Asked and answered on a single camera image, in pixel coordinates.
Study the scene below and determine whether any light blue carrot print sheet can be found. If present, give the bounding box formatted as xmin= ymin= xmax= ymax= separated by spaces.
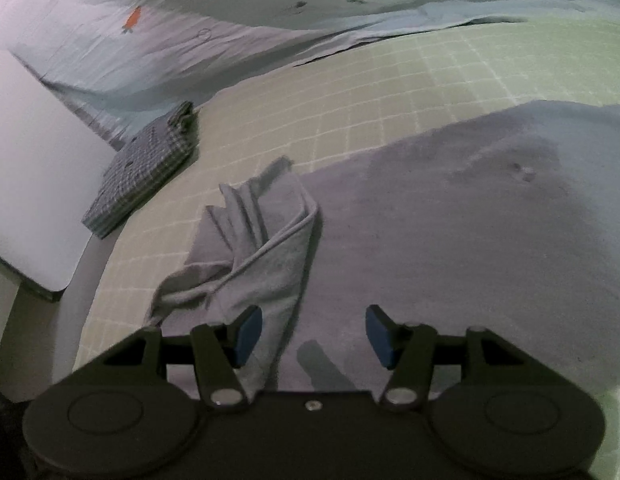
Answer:
xmin=0 ymin=0 xmax=620 ymax=141

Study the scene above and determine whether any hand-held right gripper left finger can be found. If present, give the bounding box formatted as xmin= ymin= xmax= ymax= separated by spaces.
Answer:
xmin=72 ymin=305 xmax=263 ymax=413

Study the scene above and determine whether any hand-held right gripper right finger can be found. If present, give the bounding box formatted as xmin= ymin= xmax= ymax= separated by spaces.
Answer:
xmin=365 ymin=304 xmax=553 ymax=413

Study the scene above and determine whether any grey bed frame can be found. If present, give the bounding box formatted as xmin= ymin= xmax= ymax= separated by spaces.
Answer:
xmin=0 ymin=230 xmax=121 ymax=403

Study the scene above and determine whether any folded blue plaid garment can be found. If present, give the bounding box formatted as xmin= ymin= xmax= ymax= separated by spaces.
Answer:
xmin=81 ymin=101 xmax=200 ymax=239

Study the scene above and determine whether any grey cotton garment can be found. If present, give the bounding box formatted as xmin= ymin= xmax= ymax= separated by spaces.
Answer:
xmin=145 ymin=100 xmax=620 ymax=401

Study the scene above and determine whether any white board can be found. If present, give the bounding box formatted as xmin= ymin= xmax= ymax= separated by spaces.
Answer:
xmin=0 ymin=50 xmax=116 ymax=303

